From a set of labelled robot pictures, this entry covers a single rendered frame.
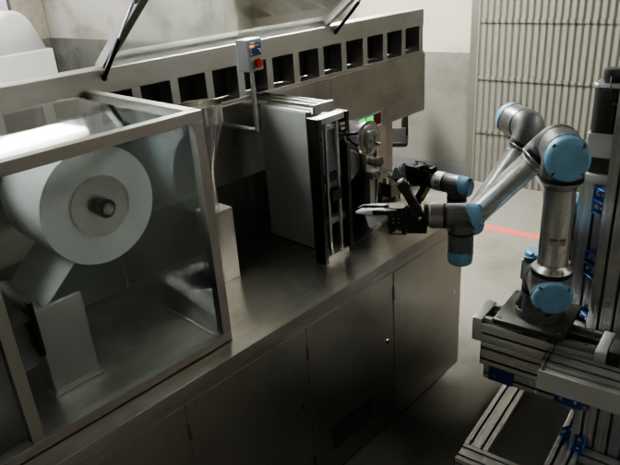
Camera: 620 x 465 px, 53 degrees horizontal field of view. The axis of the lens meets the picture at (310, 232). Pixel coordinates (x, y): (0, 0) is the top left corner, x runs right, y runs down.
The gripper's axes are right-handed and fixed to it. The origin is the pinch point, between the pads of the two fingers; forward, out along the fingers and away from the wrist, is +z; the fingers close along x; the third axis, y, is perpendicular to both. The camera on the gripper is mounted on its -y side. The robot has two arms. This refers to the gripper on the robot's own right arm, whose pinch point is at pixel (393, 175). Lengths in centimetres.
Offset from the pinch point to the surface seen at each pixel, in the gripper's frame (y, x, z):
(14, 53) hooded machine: -3, -112, 629
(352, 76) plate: 33, -25, 40
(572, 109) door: -44, -287, 39
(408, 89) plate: 17, -69, 40
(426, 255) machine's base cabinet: -29.4, 4.0, -18.8
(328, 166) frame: 18.3, 43.5, -4.6
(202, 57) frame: 55, 57, 41
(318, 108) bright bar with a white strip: 36, 36, 5
